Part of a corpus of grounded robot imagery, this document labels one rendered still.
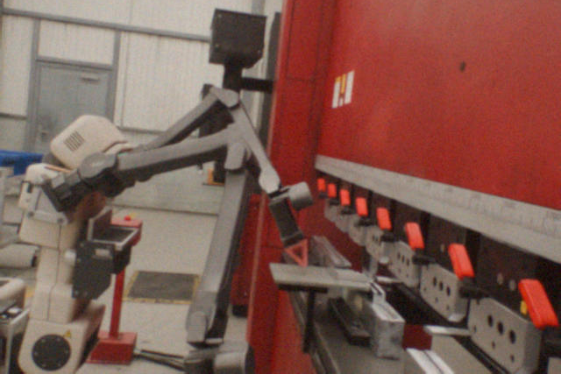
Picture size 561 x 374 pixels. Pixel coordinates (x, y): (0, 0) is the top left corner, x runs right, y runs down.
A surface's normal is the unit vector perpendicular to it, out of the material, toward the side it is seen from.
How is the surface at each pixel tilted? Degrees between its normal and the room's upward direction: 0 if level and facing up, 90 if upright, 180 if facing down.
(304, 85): 90
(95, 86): 90
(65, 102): 90
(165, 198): 90
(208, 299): 56
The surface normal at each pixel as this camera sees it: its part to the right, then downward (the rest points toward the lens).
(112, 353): 0.10, 0.07
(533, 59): -0.99, -0.11
